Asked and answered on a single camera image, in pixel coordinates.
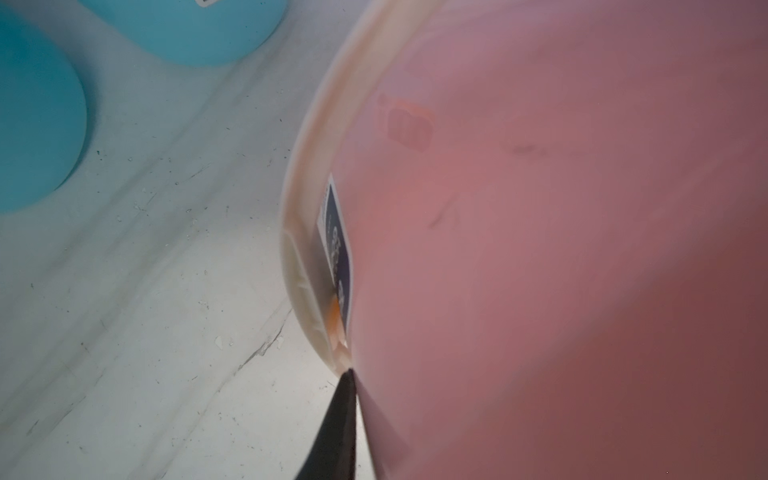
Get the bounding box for teal plastic bucket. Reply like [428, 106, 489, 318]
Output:
[82, 0, 288, 66]
[1, 5, 87, 213]

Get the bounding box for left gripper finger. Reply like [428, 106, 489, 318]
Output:
[295, 369, 357, 480]

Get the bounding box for pink plastic bucket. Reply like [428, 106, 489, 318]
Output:
[280, 1, 767, 479]

